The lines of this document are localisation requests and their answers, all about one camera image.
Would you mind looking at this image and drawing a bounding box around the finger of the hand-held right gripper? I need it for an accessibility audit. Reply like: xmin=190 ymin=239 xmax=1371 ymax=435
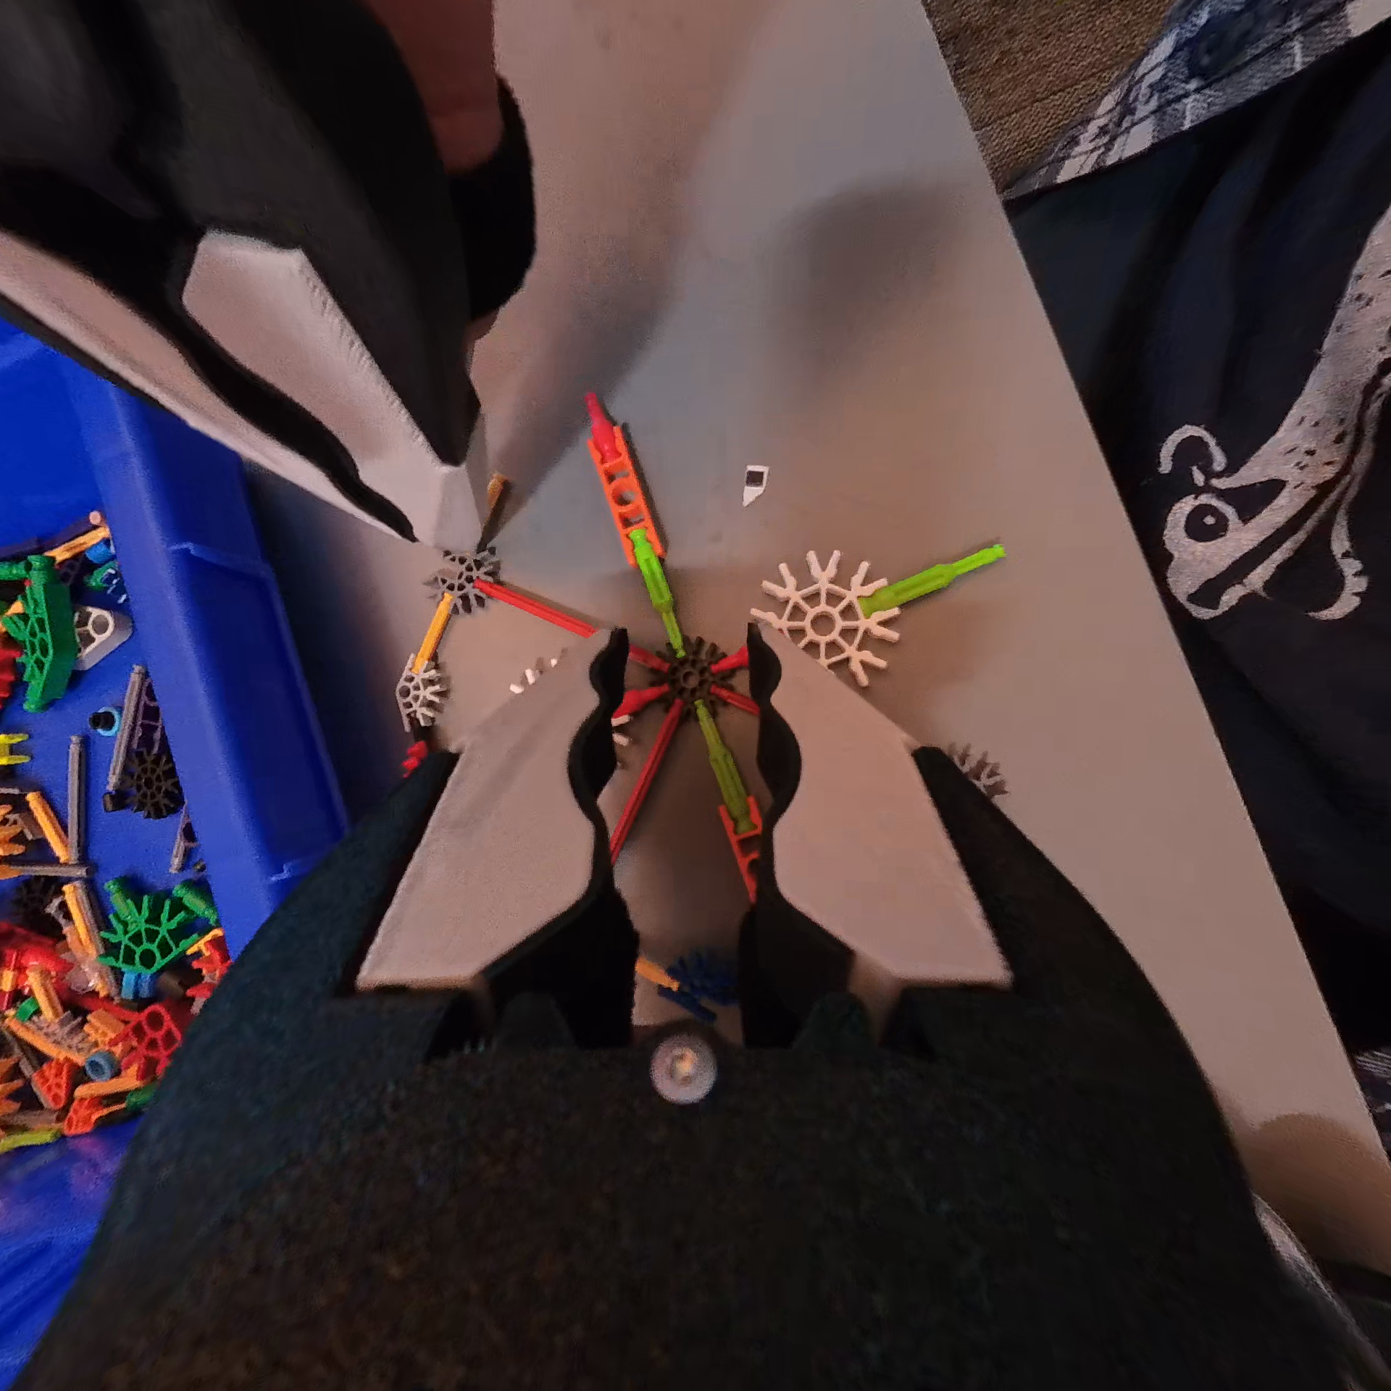
xmin=0 ymin=230 xmax=420 ymax=544
xmin=181 ymin=231 xmax=484 ymax=547

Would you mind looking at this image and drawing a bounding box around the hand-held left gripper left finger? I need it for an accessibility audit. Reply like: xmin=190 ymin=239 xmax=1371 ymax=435
xmin=353 ymin=625 xmax=632 ymax=992

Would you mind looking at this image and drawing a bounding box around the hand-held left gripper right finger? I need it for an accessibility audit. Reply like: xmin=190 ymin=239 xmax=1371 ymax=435
xmin=746 ymin=623 xmax=1014 ymax=992

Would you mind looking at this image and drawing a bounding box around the colourful construction wheel model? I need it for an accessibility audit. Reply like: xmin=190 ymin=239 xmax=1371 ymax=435
xmin=393 ymin=391 xmax=1008 ymax=1025

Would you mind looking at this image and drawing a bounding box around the blue plastic bin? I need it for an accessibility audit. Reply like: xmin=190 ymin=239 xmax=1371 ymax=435
xmin=0 ymin=316 xmax=351 ymax=1356

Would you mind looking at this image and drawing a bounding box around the pile of colourful construction pieces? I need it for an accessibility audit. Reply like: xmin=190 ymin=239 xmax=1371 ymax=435
xmin=0 ymin=511 xmax=234 ymax=1155

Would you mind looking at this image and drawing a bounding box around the person's right hand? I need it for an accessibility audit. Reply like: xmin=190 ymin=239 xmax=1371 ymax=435
xmin=366 ymin=0 xmax=504 ymax=174

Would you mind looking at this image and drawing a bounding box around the person's dark printed shirt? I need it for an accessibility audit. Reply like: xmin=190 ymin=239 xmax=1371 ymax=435
xmin=1004 ymin=55 xmax=1391 ymax=1088

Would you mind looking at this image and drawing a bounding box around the person in dark printed shirt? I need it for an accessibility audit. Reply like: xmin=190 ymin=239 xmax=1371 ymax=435
xmin=1004 ymin=0 xmax=1391 ymax=1307

